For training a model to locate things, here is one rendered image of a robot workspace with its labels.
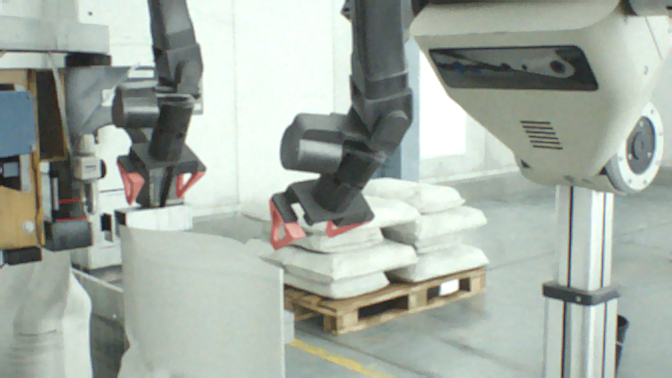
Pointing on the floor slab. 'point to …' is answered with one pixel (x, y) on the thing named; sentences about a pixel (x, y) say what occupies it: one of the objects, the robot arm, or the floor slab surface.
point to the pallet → (417, 291)
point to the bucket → (620, 339)
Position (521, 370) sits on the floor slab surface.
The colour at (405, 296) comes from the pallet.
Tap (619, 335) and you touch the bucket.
